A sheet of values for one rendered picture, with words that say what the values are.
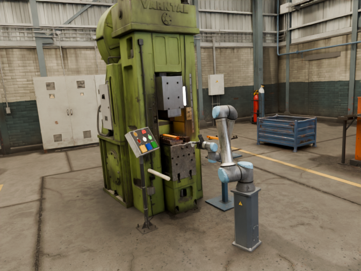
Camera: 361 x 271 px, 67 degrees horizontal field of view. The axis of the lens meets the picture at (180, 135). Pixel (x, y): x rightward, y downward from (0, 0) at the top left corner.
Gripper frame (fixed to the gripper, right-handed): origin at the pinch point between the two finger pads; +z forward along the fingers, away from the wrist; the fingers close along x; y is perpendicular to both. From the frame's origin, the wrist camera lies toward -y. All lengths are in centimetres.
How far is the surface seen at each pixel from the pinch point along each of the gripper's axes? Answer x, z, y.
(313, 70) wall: 822, 315, -87
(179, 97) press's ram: 6, 33, -50
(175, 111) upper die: -1.0, 33.0, -33.3
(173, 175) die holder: -15, 27, 45
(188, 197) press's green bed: 11, 32, 84
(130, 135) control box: -73, 15, -16
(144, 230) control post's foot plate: -65, 17, 98
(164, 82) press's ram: -15, 33, -70
